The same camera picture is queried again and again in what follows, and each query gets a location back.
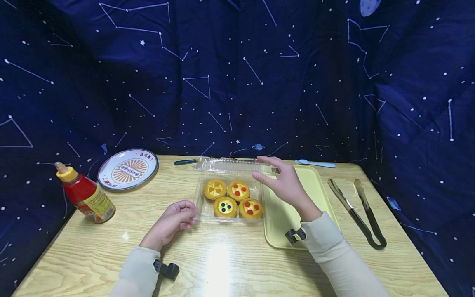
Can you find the tart with blue berries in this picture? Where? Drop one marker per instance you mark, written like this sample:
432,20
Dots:
225,207

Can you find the person's right forearm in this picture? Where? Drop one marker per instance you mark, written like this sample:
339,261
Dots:
336,251

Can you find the red sauce bottle, yellow cap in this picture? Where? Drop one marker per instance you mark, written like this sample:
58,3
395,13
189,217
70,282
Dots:
87,196

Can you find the tart with yellow fruit pieces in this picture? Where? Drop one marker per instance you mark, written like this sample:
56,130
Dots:
215,189

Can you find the person's right thumb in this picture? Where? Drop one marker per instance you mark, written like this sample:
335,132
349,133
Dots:
264,179

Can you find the person's left fingers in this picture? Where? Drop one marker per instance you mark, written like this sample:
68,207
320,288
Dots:
185,204

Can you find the light blue fork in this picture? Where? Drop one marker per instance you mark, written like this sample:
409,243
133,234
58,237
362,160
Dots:
320,164

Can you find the white plate with sunburst print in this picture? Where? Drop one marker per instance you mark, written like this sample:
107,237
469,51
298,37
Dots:
128,169

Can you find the person's right hand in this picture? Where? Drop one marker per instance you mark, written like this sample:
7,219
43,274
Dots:
291,186

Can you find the person's left thumb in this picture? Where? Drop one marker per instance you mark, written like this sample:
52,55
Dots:
187,214

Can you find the clear plastic hinged container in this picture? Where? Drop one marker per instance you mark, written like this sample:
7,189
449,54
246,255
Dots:
256,179

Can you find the person's right index finger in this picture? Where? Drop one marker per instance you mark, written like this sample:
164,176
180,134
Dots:
270,161

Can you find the person's left hand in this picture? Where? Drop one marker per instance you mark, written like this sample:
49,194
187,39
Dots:
167,226

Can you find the person's left forearm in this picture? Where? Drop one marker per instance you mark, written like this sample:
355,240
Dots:
137,270

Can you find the pale yellow tray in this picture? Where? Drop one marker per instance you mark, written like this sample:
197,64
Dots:
278,222

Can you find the tart with red pieces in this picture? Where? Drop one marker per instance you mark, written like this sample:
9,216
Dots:
251,208
238,190

